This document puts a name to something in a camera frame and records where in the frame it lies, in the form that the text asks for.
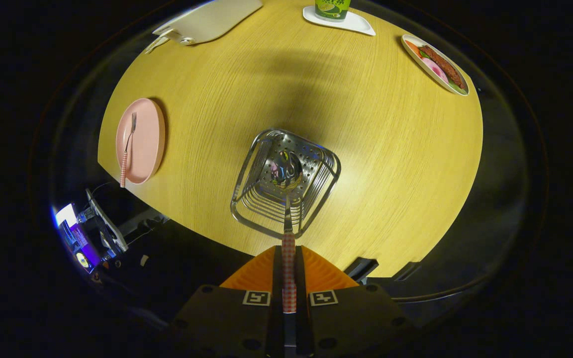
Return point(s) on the white coaster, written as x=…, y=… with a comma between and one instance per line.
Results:
x=356, y=24

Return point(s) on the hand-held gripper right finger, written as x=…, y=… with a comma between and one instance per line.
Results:
x=300, y=278

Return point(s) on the white plate with food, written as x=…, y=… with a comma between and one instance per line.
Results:
x=438, y=64

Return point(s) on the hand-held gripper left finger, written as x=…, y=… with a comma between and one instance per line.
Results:
x=276, y=278

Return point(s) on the black table bracket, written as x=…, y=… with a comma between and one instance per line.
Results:
x=361, y=268
x=407, y=271

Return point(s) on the green label drink bottle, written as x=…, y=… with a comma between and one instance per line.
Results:
x=332, y=9

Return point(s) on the pink plate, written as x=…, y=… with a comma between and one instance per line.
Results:
x=147, y=144

